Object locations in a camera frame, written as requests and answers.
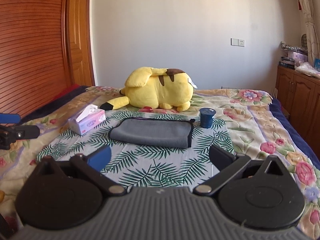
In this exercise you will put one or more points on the yellow Pikachu plush toy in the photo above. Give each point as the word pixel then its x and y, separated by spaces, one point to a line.
pixel 155 88

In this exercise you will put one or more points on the floral bed blanket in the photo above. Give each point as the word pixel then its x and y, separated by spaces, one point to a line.
pixel 254 120

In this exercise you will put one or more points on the white wall switch socket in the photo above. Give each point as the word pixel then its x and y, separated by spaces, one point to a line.
pixel 237 42

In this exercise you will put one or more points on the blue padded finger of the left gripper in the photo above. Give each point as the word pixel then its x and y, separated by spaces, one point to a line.
pixel 9 118

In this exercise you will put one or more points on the wooden slatted headboard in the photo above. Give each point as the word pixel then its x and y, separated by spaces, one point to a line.
pixel 34 66

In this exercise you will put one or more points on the floral curtain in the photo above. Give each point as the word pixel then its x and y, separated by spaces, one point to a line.
pixel 310 10

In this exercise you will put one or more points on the pink cotton tissue box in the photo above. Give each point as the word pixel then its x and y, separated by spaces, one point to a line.
pixel 88 119

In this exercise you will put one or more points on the wooden door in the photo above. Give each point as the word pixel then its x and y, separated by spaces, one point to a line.
pixel 79 42

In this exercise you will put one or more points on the clutter on cabinet top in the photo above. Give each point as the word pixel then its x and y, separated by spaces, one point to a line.
pixel 296 58

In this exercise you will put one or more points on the white low wall sockets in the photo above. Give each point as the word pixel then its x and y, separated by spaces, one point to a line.
pixel 229 88

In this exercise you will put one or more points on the red dark pillow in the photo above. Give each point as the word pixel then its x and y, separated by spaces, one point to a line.
pixel 60 100

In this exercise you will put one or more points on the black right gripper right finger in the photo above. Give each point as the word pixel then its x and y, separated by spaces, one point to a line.
pixel 258 194

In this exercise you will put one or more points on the dark blue round container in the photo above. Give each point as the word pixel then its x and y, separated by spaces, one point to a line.
pixel 206 117

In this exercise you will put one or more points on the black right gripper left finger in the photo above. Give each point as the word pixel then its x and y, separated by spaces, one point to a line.
pixel 63 194

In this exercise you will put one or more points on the wooden side cabinet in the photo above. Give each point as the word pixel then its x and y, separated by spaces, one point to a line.
pixel 299 96

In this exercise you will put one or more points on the palm leaf print cloth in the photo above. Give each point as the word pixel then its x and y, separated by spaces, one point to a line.
pixel 139 165

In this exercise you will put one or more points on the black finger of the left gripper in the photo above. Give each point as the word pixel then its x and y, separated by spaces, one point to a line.
pixel 10 134

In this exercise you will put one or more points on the grey towel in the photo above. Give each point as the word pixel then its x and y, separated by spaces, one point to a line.
pixel 154 132

